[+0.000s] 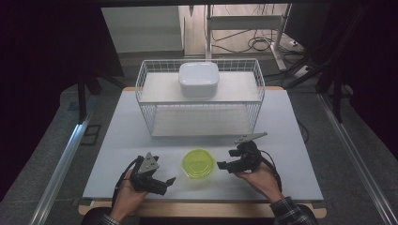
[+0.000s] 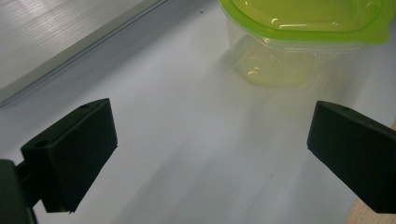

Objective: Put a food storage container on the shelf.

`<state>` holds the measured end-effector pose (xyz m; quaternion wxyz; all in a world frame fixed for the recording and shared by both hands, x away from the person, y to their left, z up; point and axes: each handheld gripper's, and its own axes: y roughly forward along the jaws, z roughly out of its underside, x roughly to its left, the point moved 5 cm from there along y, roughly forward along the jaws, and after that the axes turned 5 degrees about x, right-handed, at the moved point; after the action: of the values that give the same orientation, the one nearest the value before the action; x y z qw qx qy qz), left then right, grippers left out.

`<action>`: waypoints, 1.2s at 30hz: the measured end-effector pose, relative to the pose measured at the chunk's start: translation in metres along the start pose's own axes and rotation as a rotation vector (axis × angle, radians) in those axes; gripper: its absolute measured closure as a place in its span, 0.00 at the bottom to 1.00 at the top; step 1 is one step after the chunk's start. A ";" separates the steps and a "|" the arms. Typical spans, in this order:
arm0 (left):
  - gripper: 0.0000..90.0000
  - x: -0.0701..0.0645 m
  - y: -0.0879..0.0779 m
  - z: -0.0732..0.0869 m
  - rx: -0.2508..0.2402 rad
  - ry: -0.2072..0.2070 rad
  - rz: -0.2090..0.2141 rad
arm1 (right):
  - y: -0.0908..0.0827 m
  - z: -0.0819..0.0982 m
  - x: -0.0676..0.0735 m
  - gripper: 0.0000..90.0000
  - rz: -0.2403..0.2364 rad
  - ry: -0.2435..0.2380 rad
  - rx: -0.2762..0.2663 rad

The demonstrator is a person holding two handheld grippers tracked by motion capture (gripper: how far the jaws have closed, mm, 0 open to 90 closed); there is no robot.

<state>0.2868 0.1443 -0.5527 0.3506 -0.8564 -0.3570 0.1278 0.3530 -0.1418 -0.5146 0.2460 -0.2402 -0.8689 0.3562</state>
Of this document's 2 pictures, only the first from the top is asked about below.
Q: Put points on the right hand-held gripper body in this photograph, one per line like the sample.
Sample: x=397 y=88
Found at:
x=248 y=157

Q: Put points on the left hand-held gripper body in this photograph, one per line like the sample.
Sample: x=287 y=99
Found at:
x=147 y=165

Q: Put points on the green plastic bowl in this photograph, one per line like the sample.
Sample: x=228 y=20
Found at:
x=198 y=164

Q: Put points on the white lidded plastic container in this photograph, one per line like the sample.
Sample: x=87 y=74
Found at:
x=198 y=78

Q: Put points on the person's right hand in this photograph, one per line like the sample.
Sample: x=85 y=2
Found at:
x=264 y=182

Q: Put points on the person's left hand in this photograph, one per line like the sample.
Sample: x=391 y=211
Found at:
x=126 y=200

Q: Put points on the black stand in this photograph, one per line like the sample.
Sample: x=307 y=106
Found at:
x=336 y=93
x=82 y=97

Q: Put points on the white power strip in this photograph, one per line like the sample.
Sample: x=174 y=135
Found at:
x=302 y=72

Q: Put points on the white cabinet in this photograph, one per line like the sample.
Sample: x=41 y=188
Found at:
x=140 y=28

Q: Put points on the aluminium rail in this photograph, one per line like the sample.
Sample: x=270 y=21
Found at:
x=64 y=159
x=356 y=156

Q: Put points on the white desk frame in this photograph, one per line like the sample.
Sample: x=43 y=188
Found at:
x=244 y=22

